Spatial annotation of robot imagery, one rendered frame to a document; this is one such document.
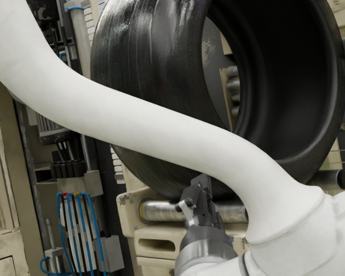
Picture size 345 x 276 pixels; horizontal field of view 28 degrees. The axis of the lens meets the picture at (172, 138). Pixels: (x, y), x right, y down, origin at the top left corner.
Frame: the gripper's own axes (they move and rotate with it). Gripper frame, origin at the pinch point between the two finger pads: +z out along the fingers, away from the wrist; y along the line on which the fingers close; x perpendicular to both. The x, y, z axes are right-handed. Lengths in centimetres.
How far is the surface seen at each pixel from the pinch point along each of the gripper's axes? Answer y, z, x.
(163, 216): 15.6, 29.0, -17.9
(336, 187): 30.3, 30.5, 16.4
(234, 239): 17.6, 10.5, -3.2
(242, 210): 14.4, 13.2, 0.6
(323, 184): 29.6, 32.7, 14.1
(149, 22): -22.2, 24.6, 3.9
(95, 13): -22, 66, -13
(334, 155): 49, 76, 17
